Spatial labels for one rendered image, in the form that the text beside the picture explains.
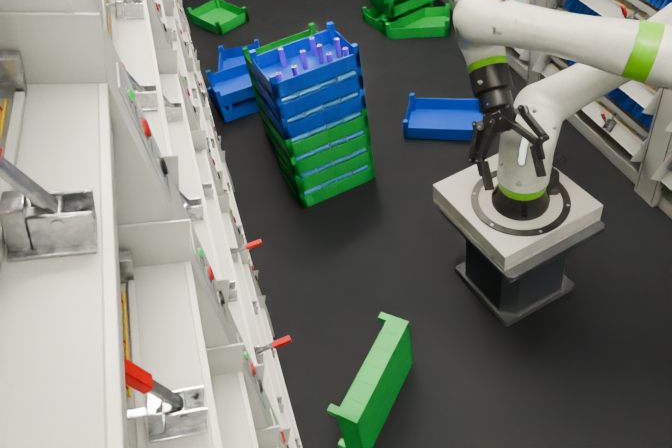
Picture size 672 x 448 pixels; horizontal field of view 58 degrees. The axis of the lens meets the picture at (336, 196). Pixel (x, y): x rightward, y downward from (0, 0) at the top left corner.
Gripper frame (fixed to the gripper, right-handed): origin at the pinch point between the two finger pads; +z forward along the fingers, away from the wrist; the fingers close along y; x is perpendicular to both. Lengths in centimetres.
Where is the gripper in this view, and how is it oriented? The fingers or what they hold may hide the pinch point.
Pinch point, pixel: (513, 178)
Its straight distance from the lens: 145.2
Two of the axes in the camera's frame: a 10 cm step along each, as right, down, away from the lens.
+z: 1.9, 9.8, -1.1
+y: -6.6, 2.1, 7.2
